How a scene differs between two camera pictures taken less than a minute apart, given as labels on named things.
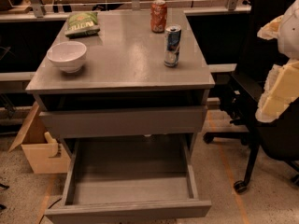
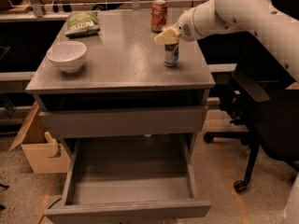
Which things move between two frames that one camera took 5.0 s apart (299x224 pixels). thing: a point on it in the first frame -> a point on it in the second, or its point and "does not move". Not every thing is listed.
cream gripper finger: [280, 90] -> [170, 35]
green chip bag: [82, 24] does not move
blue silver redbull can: [173, 38] does not move
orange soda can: [159, 16] does not move
